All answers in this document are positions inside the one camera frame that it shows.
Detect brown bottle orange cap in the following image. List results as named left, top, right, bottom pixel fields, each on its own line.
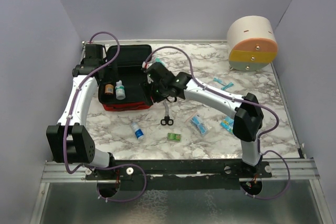
left=104, top=84, right=114, bottom=95

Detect small teal clear pouch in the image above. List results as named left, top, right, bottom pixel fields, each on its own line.
left=154, top=58, right=166, bottom=66

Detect clear bottle green label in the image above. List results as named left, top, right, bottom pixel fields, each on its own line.
left=115, top=80, right=125, bottom=100

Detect white bottle blue label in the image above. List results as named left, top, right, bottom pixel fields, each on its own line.
left=131, top=122, right=144, bottom=140

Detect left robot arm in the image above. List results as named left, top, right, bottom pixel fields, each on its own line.
left=46, top=44, right=116, bottom=179

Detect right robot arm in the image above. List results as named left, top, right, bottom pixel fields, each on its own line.
left=144, top=62, right=264, bottom=177

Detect red black medicine case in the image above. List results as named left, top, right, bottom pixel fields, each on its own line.
left=98, top=45, right=153, bottom=111

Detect blue packets clear bag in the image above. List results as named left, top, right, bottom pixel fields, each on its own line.
left=190, top=114, right=209, bottom=136

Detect small green box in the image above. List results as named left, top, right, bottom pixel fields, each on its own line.
left=167, top=133, right=182, bottom=142

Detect teal wrapped swab pieces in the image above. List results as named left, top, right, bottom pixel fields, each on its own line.
left=213, top=78, right=234, bottom=91

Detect blue yellow plaster pack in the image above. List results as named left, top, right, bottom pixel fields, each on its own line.
left=220, top=116, right=234, bottom=133

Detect round pastel drawer cabinet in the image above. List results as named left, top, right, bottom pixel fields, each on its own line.
left=227, top=15, right=278, bottom=72

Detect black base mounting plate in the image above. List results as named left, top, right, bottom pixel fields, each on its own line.
left=86, top=159, right=272, bottom=191

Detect black handled scissors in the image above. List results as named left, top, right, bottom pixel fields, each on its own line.
left=160, top=101, right=174, bottom=126

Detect aluminium frame rail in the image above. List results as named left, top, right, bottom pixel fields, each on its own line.
left=41, top=158, right=320, bottom=183

